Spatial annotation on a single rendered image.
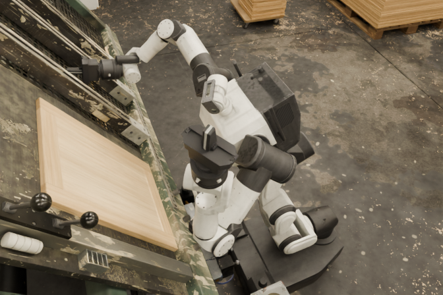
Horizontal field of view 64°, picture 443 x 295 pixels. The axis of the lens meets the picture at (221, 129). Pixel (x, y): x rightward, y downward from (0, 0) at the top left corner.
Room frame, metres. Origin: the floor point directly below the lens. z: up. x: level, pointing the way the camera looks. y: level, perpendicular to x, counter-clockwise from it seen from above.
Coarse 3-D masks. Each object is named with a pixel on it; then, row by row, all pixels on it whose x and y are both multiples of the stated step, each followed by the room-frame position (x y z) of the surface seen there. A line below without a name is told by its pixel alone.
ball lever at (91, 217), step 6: (84, 216) 0.41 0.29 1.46; (90, 216) 0.41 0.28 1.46; (96, 216) 0.42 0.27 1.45; (54, 222) 0.43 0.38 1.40; (60, 222) 0.43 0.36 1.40; (66, 222) 0.42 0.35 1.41; (72, 222) 0.42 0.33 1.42; (78, 222) 0.41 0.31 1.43; (84, 222) 0.40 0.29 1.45; (90, 222) 0.40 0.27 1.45; (96, 222) 0.40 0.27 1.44; (60, 228) 0.42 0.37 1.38; (90, 228) 0.39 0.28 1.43
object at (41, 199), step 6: (42, 192) 0.40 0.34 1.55; (36, 198) 0.38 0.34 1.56; (42, 198) 0.38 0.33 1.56; (48, 198) 0.39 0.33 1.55; (6, 204) 0.41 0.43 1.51; (12, 204) 0.41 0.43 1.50; (18, 204) 0.40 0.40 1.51; (24, 204) 0.39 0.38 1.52; (30, 204) 0.38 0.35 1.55; (36, 204) 0.37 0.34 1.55; (42, 204) 0.38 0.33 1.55; (48, 204) 0.38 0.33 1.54; (6, 210) 0.40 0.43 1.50; (12, 210) 0.40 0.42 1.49; (36, 210) 0.37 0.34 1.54; (42, 210) 0.37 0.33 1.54
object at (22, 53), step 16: (0, 32) 1.02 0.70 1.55; (0, 48) 1.02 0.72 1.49; (16, 48) 1.03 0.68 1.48; (32, 48) 1.08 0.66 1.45; (16, 64) 1.03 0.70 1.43; (32, 64) 1.04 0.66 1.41; (48, 64) 1.07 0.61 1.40; (48, 80) 1.05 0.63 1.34; (64, 80) 1.07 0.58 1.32; (64, 96) 1.07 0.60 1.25; (80, 96) 1.09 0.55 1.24; (96, 96) 1.14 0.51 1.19; (112, 112) 1.12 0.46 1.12; (128, 128) 1.14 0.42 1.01; (144, 128) 1.21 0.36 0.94
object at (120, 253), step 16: (0, 224) 0.38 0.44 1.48; (48, 240) 0.40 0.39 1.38; (64, 240) 0.41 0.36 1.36; (80, 240) 0.43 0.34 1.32; (96, 240) 0.45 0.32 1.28; (112, 240) 0.48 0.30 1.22; (112, 256) 0.44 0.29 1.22; (128, 256) 0.46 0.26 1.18; (144, 256) 0.49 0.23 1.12; (160, 256) 0.52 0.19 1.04; (144, 272) 0.46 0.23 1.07; (160, 272) 0.48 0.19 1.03; (176, 272) 0.50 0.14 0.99
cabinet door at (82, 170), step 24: (48, 120) 0.83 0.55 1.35; (72, 120) 0.92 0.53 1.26; (48, 144) 0.72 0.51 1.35; (72, 144) 0.80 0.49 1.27; (96, 144) 0.89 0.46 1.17; (48, 168) 0.62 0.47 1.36; (72, 168) 0.69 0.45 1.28; (96, 168) 0.76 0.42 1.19; (120, 168) 0.86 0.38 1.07; (144, 168) 0.98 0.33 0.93; (48, 192) 0.54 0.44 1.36; (72, 192) 0.59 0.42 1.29; (96, 192) 0.65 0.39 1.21; (120, 192) 0.72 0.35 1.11; (144, 192) 0.82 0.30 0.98; (120, 216) 0.61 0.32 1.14; (144, 216) 0.69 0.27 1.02; (144, 240) 0.59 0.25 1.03; (168, 240) 0.64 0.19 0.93
